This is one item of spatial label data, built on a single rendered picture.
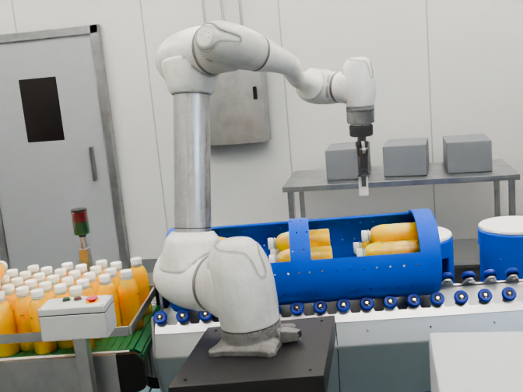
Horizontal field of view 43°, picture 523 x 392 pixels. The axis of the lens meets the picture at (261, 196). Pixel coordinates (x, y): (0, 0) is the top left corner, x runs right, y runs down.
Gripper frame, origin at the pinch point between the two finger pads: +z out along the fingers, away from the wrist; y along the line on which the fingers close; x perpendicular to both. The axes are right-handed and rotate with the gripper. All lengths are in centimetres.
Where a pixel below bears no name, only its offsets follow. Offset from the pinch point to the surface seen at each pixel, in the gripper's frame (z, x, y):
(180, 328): 41, 62, -14
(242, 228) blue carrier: 13.8, 41.6, 6.9
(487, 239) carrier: 33, -51, 40
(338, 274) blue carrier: 24.6, 10.5, -15.7
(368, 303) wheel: 36.1, 1.1, -12.6
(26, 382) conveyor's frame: 52, 111, -25
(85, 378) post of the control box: 47, 89, -33
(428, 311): 39.6, -17.7, -13.0
